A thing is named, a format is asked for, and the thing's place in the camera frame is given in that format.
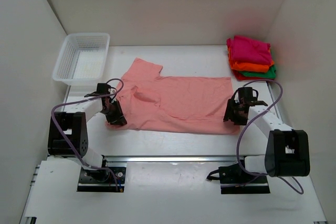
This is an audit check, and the aluminium table rail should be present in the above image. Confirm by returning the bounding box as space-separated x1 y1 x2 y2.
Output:
47 81 295 164

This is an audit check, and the folded red t-shirt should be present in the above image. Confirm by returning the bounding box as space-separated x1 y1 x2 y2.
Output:
232 69 265 81

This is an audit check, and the white perforated plastic basket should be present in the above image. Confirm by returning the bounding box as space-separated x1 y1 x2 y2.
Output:
52 33 110 86

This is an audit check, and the folded green t-shirt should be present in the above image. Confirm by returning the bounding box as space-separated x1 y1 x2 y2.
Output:
240 65 277 79

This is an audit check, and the salmon pink t-shirt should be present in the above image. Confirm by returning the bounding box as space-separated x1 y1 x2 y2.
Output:
106 58 239 135

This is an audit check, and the folded magenta t-shirt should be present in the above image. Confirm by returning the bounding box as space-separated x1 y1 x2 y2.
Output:
226 36 272 65

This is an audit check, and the folded orange t-shirt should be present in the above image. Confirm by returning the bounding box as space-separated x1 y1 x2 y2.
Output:
228 48 274 73

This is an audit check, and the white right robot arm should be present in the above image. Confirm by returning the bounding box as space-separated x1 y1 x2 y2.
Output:
223 87 310 177

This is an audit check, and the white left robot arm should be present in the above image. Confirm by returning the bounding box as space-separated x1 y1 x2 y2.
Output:
48 78 127 170

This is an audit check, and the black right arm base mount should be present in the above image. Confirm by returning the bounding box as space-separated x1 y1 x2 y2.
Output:
206 164 270 195

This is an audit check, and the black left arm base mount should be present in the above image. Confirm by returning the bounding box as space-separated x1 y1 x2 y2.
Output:
77 167 127 193

